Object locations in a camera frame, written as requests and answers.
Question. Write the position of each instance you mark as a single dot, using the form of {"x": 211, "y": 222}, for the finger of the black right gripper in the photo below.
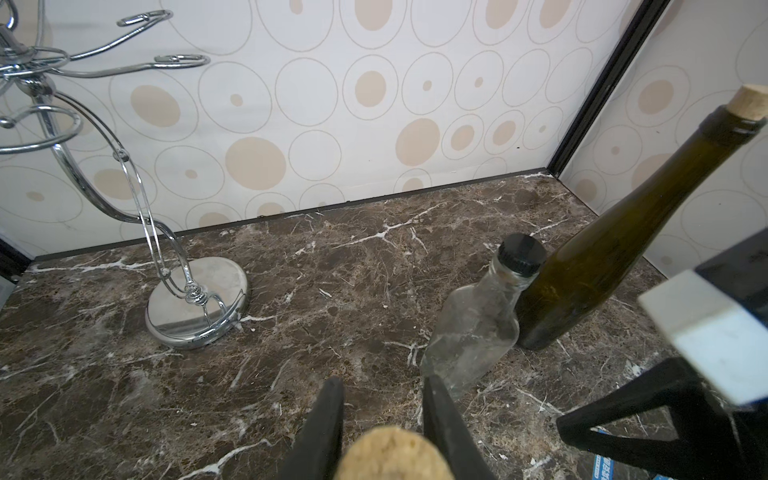
{"x": 669, "y": 421}

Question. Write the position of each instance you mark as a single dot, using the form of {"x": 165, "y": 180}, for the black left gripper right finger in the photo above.
{"x": 444, "y": 427}

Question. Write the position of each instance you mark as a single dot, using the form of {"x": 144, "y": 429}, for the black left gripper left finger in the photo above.
{"x": 318, "y": 448}

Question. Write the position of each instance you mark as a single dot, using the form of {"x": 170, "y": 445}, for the tall clear corked bottle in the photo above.
{"x": 391, "y": 452}

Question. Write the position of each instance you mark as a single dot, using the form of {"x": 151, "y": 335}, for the clear bottle black cap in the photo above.
{"x": 477, "y": 325}

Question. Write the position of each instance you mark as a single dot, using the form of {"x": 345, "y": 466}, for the blue peeled label strip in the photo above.
{"x": 603, "y": 468}

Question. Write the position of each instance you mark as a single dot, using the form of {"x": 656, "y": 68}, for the dark green wine bottle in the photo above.
{"x": 583, "y": 273}

